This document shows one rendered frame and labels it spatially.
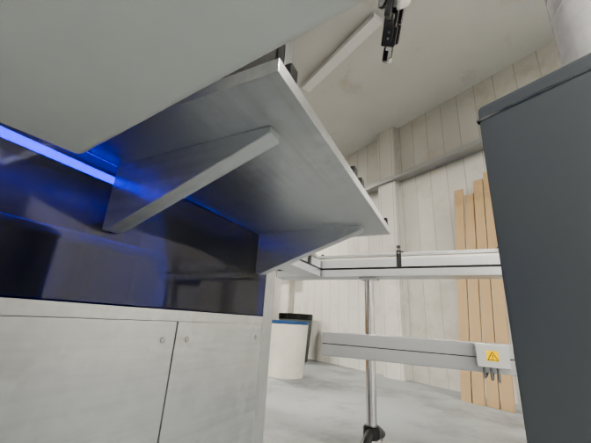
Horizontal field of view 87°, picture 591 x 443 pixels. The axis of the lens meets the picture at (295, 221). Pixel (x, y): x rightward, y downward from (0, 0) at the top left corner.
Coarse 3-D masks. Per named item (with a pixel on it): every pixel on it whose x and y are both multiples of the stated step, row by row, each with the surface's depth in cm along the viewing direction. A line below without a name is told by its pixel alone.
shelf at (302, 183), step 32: (192, 96) 41; (224, 96) 39; (256, 96) 39; (288, 96) 39; (128, 128) 48; (160, 128) 47; (192, 128) 47; (224, 128) 46; (256, 128) 46; (288, 128) 45; (320, 128) 46; (128, 160) 58; (256, 160) 55; (288, 160) 54; (320, 160) 54; (224, 192) 70; (256, 192) 69; (288, 192) 68; (320, 192) 67; (352, 192) 66; (256, 224) 92; (288, 224) 90; (320, 224) 89; (352, 224) 87; (384, 224) 87
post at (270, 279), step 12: (288, 48) 137; (288, 60) 136; (264, 300) 102; (264, 312) 101; (264, 324) 100; (264, 336) 99; (264, 348) 99; (264, 360) 98; (264, 372) 98; (264, 384) 97; (264, 396) 96; (264, 408) 96; (264, 420) 95; (252, 432) 90
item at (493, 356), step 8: (480, 344) 132; (480, 352) 131; (488, 352) 130; (496, 352) 129; (504, 352) 128; (480, 360) 130; (488, 360) 129; (496, 360) 128; (504, 360) 127; (504, 368) 126
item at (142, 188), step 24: (216, 144) 49; (240, 144) 46; (264, 144) 46; (120, 168) 59; (144, 168) 55; (168, 168) 52; (192, 168) 50; (216, 168) 48; (120, 192) 56; (144, 192) 53; (168, 192) 50; (192, 192) 52; (120, 216) 54; (144, 216) 54
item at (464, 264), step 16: (320, 256) 183; (336, 256) 178; (352, 256) 174; (368, 256) 170; (384, 256) 166; (400, 256) 159; (416, 256) 165; (432, 256) 162; (448, 256) 158; (464, 256) 147; (480, 256) 144; (496, 256) 141; (288, 272) 186; (320, 272) 177; (336, 272) 173; (352, 272) 169; (368, 272) 165; (384, 272) 161; (400, 272) 158; (416, 272) 154; (432, 272) 151; (448, 272) 148; (464, 272) 145; (480, 272) 142; (496, 272) 140
